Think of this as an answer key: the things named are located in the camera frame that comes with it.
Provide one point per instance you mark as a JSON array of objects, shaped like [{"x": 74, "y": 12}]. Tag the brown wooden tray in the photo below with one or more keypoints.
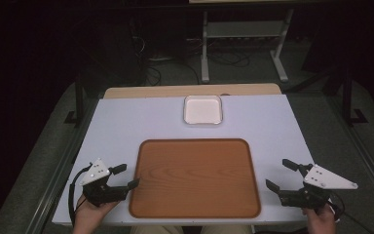
[{"x": 194, "y": 178}]

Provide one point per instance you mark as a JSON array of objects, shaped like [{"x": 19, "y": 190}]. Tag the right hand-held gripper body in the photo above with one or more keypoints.
[{"x": 321, "y": 180}]

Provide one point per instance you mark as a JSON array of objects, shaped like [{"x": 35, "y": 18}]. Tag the white square dish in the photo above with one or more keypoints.
[{"x": 203, "y": 109}]

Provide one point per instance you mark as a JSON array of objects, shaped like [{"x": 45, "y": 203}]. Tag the person's right hand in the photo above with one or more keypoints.
[{"x": 319, "y": 221}]

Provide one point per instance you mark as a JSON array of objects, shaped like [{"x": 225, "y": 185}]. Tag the black stand leg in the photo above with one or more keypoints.
[
  {"x": 347, "y": 104},
  {"x": 79, "y": 104}
]

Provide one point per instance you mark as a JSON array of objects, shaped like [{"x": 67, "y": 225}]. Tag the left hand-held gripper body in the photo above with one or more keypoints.
[{"x": 94, "y": 174}]

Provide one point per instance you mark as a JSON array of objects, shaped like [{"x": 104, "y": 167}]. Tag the person's left hand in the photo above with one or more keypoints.
[{"x": 89, "y": 214}]

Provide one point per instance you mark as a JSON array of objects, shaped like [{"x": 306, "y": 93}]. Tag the white metal stand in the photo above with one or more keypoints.
[{"x": 204, "y": 48}]

